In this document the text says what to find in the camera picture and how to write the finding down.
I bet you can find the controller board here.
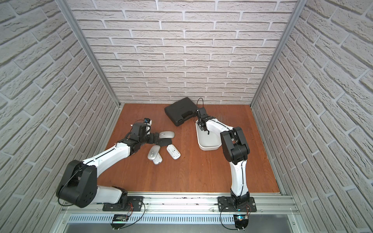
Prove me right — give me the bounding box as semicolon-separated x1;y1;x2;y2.
111;214;129;230
233;215;249;231

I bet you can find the white mouse small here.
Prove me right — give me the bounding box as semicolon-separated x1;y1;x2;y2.
153;153;163;165

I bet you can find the white plastic storage box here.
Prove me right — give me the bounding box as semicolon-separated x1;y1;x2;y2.
195;121;221;151

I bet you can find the flat black mouse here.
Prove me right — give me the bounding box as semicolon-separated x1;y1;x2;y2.
156;138;172;147

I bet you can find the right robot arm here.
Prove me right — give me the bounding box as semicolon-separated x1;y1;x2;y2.
195;107;250;209

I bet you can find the aluminium corner post left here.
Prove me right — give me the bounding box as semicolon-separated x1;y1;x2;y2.
56;0;121;108

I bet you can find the left controller board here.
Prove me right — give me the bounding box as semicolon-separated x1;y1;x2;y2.
111;214;129;230

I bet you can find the black plastic tool case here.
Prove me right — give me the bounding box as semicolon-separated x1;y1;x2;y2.
164;97;197;126

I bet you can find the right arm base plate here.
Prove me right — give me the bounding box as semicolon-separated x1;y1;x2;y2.
217;196;257;213

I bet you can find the aluminium front rail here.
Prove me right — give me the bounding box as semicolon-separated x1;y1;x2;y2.
59;192;300;215

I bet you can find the aluminium corner post right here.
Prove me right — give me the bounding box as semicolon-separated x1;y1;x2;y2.
250;0;307;107

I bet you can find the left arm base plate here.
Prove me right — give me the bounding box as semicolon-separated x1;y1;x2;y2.
103;196;144;212

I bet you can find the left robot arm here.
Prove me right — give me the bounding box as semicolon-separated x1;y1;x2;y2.
56;118;152;208

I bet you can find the aluminium corner post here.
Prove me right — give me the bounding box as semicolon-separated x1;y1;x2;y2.
250;0;307;107
56;0;121;108

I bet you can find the right controller board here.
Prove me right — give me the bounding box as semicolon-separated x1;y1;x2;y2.
233;215;249;231

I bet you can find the silver mouse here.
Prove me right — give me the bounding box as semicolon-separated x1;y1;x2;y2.
148;145;160;160
159;131;175;139

